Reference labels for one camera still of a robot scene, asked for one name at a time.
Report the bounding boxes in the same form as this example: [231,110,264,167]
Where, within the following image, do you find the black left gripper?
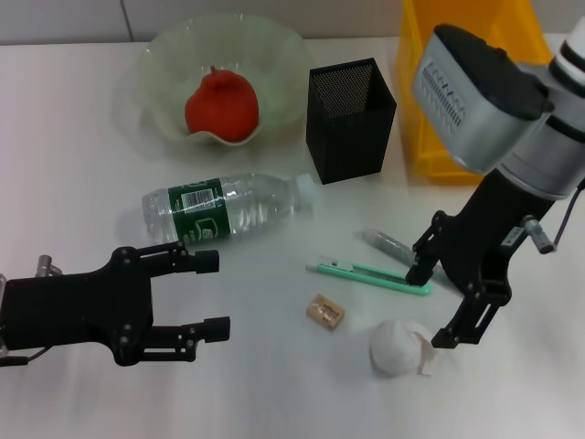
[0,241,231,367]

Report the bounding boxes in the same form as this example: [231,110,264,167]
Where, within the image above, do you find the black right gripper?
[406,175,558,349]

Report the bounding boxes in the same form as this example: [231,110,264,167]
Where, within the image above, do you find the white paper ball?
[368,318,443,379]

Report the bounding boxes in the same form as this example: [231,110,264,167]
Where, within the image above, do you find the clear green-label water bottle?
[141,172,317,248]

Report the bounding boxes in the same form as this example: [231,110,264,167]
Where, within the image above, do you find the red-orange fruit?
[184,65,261,144]

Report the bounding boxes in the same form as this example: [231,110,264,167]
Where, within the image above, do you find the grey pen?
[360,227,448,285]

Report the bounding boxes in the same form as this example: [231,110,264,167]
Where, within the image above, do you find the green utility knife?
[304,255,433,297]

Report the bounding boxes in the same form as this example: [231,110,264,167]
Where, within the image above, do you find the black mesh pen holder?
[304,58,398,186]

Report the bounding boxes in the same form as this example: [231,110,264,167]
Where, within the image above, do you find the translucent green fruit plate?
[136,13,316,148]

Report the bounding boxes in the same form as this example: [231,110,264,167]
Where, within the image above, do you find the yellow plastic bin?
[395,0,554,185]

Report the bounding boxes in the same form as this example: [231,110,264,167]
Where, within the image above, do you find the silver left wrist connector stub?
[36,254,64,278]

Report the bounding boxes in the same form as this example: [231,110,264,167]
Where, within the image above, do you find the left wrist plug with cable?
[0,346,49,368]

